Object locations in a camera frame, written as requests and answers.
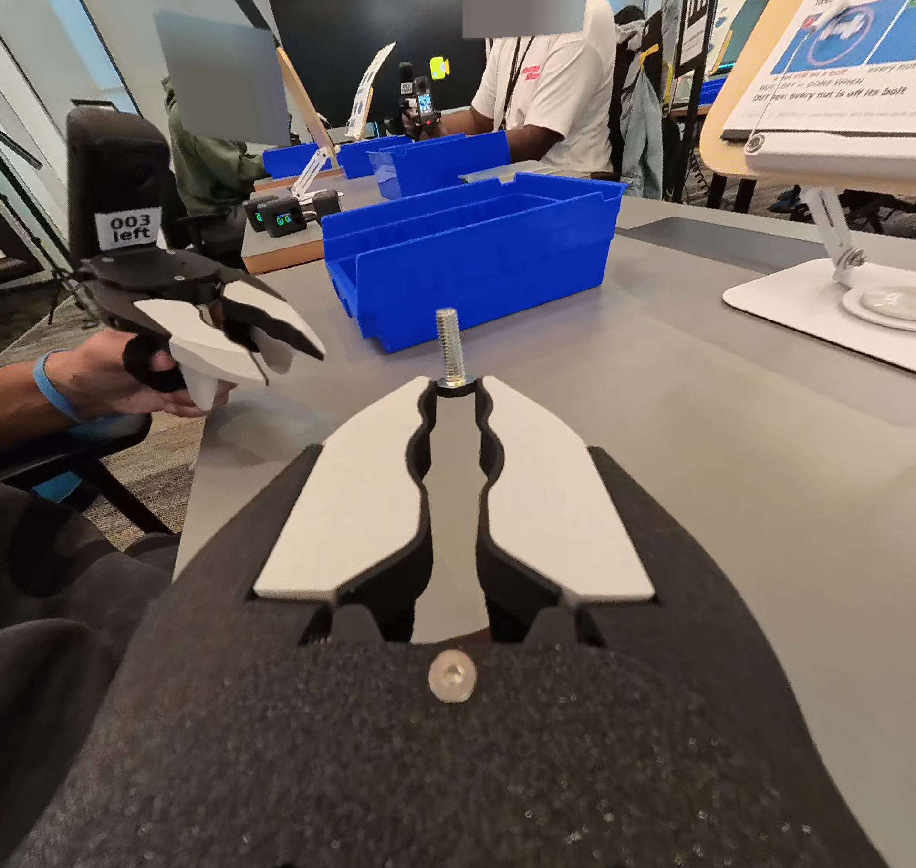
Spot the black television screen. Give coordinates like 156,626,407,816
258,0,495,132

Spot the thick silver bolt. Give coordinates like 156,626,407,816
434,308,469,391

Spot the person's left forearm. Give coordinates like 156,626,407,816
0,363,54,447

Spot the blue wristband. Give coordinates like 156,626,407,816
32,348,87,425

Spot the black-and-white marker sign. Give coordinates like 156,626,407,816
676,0,722,76

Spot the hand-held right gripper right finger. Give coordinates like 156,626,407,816
475,376,656,642

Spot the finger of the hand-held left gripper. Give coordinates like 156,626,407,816
213,278,327,377
133,299,271,413

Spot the denim jacket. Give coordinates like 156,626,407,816
619,67,665,181

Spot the blue plastic bin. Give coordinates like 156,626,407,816
335,135,402,179
321,172,628,355
367,131,511,201
262,142,337,182

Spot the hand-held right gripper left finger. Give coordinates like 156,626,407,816
252,376,439,642

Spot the grey desk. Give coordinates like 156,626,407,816
174,196,916,868

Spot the printed instruction sheet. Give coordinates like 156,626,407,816
345,41,399,143
721,0,916,141

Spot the person's left hand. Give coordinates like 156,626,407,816
66,329,235,423

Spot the wooden stand board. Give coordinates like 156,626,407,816
699,0,916,193
275,45,339,162

